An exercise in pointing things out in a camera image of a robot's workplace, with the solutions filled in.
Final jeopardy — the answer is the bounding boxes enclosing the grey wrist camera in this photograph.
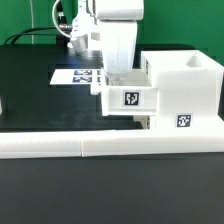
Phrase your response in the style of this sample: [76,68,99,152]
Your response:
[69,13,101,54]

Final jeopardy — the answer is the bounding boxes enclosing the black cable bundle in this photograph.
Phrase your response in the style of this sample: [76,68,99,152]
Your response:
[3,0,74,46]

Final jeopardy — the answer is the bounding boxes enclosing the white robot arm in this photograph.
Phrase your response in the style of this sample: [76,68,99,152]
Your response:
[70,0,144,84]

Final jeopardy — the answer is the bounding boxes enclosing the white drawer front one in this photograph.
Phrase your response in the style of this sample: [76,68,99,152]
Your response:
[133,115,156,130]

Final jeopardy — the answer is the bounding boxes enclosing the white drawer one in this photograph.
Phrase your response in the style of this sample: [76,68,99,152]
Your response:
[90,69,158,116]
[133,115,156,130]

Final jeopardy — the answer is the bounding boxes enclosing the fiducial marker sheet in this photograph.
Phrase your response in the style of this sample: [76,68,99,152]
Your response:
[50,69,101,85]

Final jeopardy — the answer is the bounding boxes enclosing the white L-shaped fence wall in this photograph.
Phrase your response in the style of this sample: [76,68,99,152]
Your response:
[0,129,224,159]

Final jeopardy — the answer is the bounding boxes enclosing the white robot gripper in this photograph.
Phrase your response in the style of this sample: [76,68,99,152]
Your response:
[99,21,137,84]

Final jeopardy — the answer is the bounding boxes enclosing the white drawer cabinet box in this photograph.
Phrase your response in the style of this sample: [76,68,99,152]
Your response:
[141,50,224,129]

